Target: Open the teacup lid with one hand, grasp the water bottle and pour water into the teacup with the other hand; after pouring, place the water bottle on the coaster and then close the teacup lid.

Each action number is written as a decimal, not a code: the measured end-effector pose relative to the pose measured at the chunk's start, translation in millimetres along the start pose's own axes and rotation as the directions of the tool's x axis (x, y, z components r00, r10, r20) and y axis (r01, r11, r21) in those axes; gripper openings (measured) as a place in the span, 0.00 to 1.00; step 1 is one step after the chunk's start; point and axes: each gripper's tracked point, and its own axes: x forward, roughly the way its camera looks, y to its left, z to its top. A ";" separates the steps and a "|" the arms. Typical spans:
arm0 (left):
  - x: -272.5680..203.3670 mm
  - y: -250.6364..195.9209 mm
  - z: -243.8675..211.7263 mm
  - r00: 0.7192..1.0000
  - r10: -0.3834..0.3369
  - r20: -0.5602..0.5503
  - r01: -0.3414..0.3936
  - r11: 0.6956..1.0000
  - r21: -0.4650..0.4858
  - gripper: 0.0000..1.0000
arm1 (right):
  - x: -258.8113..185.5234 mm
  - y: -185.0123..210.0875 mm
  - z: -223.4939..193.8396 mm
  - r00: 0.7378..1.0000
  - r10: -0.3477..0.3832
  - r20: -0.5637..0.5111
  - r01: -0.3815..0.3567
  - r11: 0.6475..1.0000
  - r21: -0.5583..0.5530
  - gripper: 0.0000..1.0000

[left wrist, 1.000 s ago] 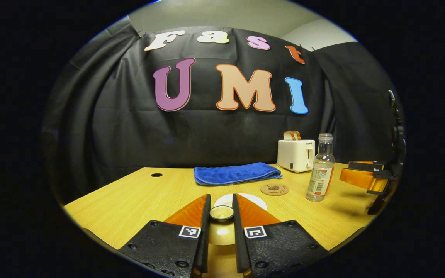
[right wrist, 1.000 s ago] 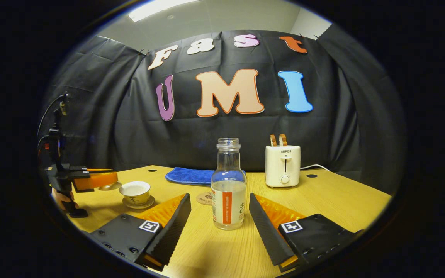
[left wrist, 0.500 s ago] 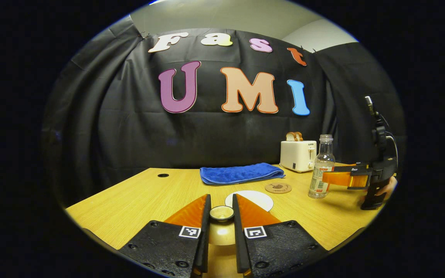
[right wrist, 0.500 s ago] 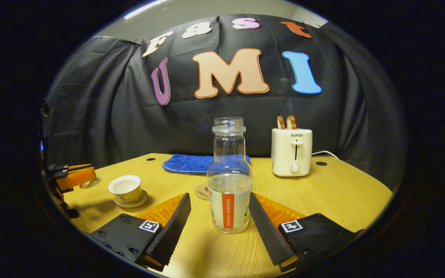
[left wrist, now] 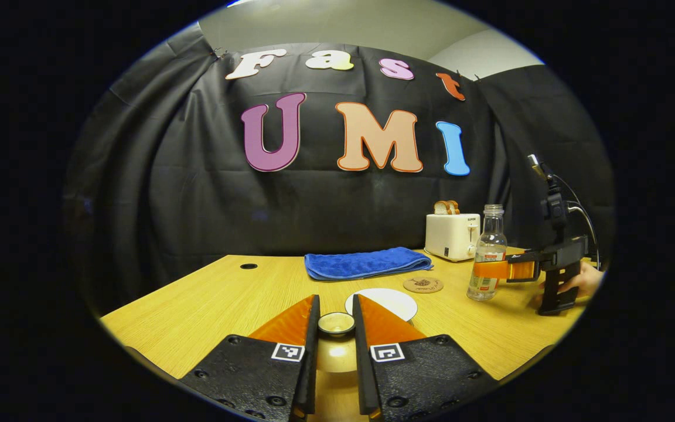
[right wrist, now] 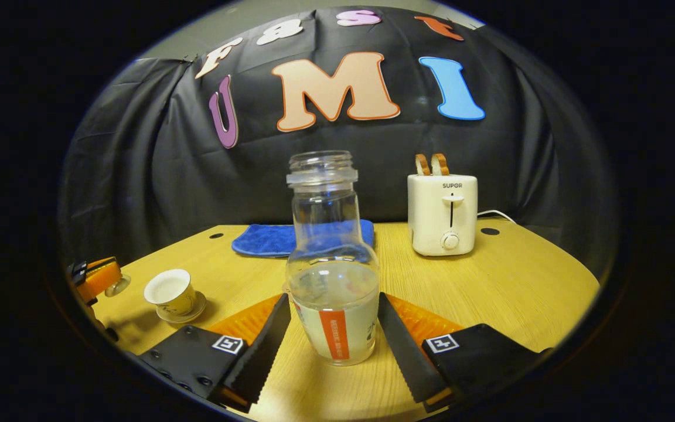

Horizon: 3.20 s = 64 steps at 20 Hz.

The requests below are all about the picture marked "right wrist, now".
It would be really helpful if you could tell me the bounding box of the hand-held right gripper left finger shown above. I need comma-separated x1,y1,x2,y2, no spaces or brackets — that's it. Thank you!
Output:
138,293,292,413

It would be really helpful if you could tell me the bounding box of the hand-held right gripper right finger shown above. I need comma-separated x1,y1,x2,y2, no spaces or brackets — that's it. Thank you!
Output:
377,292,555,414

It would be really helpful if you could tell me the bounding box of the yellow teacup lid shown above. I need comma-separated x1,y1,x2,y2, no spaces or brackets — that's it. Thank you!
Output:
105,274,132,298

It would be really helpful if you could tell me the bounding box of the clear water bottle orange label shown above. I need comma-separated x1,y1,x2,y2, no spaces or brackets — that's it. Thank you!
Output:
285,151,381,367

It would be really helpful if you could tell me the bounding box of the yellow ceramic saucer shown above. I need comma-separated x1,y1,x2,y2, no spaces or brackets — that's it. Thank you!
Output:
156,291,207,325

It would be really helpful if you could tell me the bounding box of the blue folded towel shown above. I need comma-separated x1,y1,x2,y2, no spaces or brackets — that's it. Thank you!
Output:
232,220,375,258

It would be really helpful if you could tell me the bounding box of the black backdrop cloth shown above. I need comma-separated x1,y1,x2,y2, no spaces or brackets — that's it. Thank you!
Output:
59,6,619,282

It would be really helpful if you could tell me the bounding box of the cream toaster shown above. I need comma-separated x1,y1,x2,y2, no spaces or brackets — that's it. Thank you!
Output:
407,173,479,257

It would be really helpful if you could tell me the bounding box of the white toaster cable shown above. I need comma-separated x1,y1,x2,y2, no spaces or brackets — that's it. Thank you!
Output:
477,210,517,226

